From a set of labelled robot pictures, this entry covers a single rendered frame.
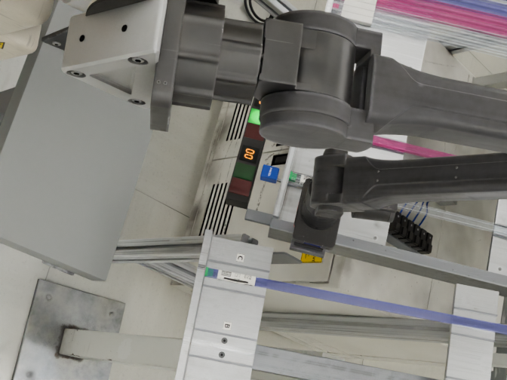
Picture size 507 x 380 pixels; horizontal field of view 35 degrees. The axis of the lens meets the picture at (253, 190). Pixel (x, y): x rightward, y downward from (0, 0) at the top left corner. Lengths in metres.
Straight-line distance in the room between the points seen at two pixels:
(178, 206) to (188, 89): 1.54
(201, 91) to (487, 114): 0.25
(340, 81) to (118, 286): 1.45
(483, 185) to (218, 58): 0.42
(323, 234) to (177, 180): 1.01
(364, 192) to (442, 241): 0.97
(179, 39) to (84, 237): 0.70
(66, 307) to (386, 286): 0.75
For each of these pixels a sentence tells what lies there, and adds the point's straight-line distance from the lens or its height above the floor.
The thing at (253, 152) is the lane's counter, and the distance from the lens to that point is 1.46.
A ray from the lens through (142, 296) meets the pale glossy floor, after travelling 2.11.
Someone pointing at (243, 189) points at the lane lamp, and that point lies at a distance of 1.43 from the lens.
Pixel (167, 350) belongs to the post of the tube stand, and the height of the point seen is 0.41.
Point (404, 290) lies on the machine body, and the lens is 1.86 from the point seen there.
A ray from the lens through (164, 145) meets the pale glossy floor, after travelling 2.18.
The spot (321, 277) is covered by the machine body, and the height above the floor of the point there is 0.57.
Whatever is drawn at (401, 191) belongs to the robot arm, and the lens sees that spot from 1.01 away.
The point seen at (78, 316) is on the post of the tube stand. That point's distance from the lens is 1.99.
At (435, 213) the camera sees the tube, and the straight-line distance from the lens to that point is 1.44.
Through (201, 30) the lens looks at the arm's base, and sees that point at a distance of 0.65.
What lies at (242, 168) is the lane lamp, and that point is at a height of 0.65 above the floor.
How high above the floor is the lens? 1.70
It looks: 46 degrees down
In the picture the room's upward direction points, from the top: 84 degrees clockwise
